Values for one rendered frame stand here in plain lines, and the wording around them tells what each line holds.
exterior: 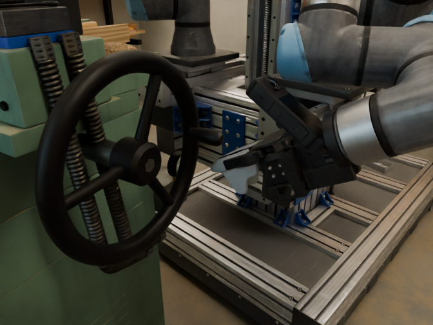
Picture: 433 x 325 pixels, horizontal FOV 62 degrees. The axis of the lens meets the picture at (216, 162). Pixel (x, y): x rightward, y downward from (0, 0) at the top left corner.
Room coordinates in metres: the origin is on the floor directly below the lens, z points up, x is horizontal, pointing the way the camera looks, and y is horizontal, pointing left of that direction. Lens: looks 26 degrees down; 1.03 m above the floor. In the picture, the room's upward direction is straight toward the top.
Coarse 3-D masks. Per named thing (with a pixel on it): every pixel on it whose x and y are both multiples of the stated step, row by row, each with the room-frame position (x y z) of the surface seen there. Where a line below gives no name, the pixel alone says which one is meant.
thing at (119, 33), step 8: (120, 24) 0.91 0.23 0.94; (88, 32) 0.81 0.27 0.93; (96, 32) 0.83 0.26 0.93; (104, 32) 0.85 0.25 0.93; (112, 32) 0.87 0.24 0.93; (120, 32) 0.89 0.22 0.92; (128, 32) 0.91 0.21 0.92; (104, 40) 0.84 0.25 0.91; (112, 40) 0.86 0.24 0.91; (120, 40) 0.89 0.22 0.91; (128, 40) 0.91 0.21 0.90
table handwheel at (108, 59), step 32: (96, 64) 0.40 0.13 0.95; (128, 64) 0.42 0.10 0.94; (160, 64) 0.47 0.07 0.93; (64, 96) 0.36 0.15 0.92; (192, 96) 0.53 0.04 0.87; (64, 128) 0.34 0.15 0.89; (64, 160) 0.34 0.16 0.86; (96, 160) 0.46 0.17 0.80; (128, 160) 0.41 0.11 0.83; (160, 160) 0.44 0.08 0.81; (192, 160) 0.53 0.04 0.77; (96, 192) 0.37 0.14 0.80; (160, 192) 0.47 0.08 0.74; (64, 224) 0.32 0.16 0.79; (160, 224) 0.46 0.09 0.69; (96, 256) 0.35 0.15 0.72; (128, 256) 0.39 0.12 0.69
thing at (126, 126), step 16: (128, 112) 0.68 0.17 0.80; (112, 128) 0.63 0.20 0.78; (128, 128) 0.67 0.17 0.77; (16, 160) 0.47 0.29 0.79; (32, 160) 0.49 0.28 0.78; (0, 176) 0.45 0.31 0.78; (16, 176) 0.47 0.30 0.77; (32, 176) 0.49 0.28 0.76; (64, 176) 0.53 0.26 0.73; (0, 192) 0.44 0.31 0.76; (16, 192) 0.46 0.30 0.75; (32, 192) 0.48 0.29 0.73; (0, 208) 0.44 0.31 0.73; (16, 208) 0.46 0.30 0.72
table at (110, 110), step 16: (128, 80) 0.68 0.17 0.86; (144, 80) 0.72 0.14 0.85; (112, 96) 0.54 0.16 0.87; (112, 112) 0.52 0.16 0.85; (0, 128) 0.40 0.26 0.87; (16, 128) 0.40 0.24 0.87; (32, 128) 0.41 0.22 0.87; (80, 128) 0.46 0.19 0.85; (0, 144) 0.40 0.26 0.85; (16, 144) 0.39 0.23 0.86; (32, 144) 0.40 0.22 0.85
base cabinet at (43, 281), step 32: (64, 192) 0.53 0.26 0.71; (128, 192) 0.65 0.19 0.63; (0, 224) 0.43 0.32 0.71; (32, 224) 0.47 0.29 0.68; (0, 256) 0.42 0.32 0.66; (32, 256) 0.46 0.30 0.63; (64, 256) 0.50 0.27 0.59; (0, 288) 0.41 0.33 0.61; (32, 288) 0.45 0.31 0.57; (64, 288) 0.49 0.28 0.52; (96, 288) 0.55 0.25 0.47; (128, 288) 0.62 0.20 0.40; (160, 288) 0.71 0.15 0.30; (0, 320) 0.40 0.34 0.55; (32, 320) 0.43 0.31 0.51; (64, 320) 0.48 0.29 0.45; (96, 320) 0.53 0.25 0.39; (128, 320) 0.61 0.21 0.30; (160, 320) 0.70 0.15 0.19
